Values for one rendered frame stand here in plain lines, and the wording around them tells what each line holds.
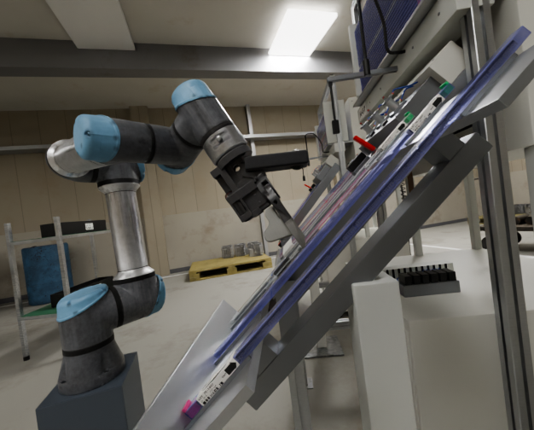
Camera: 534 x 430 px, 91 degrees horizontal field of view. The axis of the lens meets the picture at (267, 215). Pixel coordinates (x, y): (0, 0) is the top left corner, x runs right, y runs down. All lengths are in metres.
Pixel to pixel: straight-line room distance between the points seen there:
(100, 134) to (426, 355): 0.83
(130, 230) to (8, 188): 5.25
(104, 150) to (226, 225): 4.87
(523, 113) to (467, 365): 0.61
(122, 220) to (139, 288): 0.21
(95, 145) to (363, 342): 0.49
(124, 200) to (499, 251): 0.97
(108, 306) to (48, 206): 5.03
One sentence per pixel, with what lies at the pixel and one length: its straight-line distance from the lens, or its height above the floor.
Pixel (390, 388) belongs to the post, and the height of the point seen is 0.67.
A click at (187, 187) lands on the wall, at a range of 5.34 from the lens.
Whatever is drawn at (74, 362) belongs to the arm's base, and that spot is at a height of 0.62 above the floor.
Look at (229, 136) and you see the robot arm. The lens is 0.49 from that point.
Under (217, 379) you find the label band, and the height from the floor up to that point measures 0.76.
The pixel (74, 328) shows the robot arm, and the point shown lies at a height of 0.70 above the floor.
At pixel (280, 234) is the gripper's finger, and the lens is 0.45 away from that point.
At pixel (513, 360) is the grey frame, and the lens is 0.86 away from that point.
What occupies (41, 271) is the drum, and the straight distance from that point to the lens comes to 5.13.
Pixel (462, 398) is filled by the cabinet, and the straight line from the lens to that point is 0.90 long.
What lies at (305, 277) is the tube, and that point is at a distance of 0.28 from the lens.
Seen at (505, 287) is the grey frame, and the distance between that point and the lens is 0.80.
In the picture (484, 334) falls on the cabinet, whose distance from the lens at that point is 0.86.
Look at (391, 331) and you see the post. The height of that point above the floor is 0.75.
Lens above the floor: 0.93
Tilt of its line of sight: 1 degrees down
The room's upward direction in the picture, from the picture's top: 7 degrees counter-clockwise
